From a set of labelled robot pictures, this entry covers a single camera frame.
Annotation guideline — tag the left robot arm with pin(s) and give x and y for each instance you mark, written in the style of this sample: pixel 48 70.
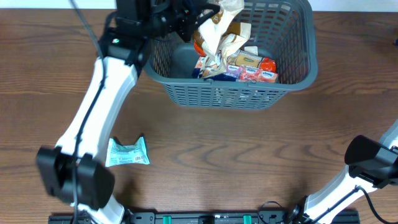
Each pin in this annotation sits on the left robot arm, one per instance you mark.
pixel 74 169

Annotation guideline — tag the blue Kleenex tissue pack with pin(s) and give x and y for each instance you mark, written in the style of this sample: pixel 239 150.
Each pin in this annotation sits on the blue Kleenex tissue pack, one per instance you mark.
pixel 242 73

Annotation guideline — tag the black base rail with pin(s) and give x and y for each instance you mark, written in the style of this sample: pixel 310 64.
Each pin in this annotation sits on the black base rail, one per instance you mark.
pixel 265 216

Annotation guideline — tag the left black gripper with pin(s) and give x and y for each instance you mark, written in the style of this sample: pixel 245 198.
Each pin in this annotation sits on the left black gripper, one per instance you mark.
pixel 189 18

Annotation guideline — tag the beige snack bag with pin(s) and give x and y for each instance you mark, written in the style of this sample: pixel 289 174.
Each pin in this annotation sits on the beige snack bag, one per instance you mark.
pixel 207 37
pixel 217 52
pixel 251 50

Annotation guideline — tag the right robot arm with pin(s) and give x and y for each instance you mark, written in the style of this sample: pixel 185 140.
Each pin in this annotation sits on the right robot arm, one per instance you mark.
pixel 369 165

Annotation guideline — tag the red spaghetti packet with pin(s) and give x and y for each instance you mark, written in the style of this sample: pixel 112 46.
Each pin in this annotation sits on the red spaghetti packet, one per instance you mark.
pixel 239 59

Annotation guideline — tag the teal snack packet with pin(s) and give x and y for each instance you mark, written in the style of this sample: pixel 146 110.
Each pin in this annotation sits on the teal snack packet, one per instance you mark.
pixel 127 154

